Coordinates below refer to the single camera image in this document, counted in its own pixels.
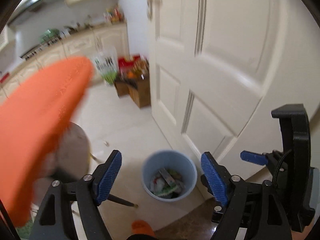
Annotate green electric pot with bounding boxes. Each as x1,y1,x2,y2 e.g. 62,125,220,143
40,29,60,43

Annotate green cloth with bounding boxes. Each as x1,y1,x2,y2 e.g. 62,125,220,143
15,219,34,240

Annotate black braided cord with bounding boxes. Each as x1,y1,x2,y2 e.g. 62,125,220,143
271,149,293,188

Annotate small cardboard box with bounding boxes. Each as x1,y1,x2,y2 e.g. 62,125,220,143
114,79,130,97

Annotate red gift box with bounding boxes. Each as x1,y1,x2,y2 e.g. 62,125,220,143
118,55,140,74

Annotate cream lower cabinets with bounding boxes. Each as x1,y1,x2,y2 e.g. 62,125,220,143
0,25,129,100

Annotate person's right forearm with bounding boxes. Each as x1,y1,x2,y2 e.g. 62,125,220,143
291,230,314,240

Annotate orange oil bottle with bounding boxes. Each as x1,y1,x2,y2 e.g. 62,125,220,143
125,59,149,79

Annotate large cardboard box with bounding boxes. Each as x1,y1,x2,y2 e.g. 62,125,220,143
127,76,151,108

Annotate white green rice bag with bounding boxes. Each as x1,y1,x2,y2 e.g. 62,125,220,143
94,47,118,87

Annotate metal door handle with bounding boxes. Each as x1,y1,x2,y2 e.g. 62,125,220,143
140,0,163,20

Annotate cluster of condiment bottles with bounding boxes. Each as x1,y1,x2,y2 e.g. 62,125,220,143
104,5,125,24

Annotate green snack wrapper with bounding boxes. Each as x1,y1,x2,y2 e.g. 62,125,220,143
156,186,184,198

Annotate orange tablecloth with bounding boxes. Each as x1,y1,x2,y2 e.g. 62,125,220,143
0,56,95,228

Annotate beige countertop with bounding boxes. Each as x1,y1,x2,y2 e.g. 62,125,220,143
0,21,127,90

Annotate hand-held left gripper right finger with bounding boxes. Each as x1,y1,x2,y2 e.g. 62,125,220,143
200,151,292,240

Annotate gas stove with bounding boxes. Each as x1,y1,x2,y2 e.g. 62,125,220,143
20,39,63,60

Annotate range hood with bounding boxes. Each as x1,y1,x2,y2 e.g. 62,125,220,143
7,0,65,27

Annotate orange slipper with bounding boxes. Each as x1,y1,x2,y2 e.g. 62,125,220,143
131,220,155,238

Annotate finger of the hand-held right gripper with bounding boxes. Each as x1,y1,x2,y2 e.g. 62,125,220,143
240,150,284,172
212,204,227,224

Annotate blue plastic bin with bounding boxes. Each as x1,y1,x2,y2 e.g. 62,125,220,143
142,150,197,201

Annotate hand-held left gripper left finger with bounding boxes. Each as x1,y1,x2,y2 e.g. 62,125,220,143
29,149,123,240

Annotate white door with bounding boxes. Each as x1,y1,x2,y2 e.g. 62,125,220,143
147,0,320,180

